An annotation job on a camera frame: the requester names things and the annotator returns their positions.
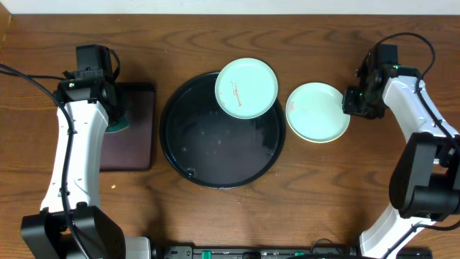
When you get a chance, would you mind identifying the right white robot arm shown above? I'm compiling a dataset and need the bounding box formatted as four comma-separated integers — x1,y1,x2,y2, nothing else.
342,63,459,258

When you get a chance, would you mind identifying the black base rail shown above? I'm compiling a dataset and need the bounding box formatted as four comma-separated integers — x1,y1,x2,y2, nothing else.
151,244,362,259

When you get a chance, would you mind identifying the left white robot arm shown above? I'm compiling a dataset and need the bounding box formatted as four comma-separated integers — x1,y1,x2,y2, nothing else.
21,68,152,258

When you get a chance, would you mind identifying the black rectangular tray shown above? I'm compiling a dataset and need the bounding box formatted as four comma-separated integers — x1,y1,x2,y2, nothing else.
100,82,155,172

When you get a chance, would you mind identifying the black round tray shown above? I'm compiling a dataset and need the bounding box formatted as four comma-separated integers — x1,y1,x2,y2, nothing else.
159,72,286,188

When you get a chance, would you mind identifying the green scrubbing sponge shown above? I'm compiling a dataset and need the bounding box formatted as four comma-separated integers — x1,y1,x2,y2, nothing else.
105,116,130,134

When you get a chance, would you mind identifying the mint green plate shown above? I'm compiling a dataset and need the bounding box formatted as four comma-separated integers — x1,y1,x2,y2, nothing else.
285,82,351,143
214,58,278,119

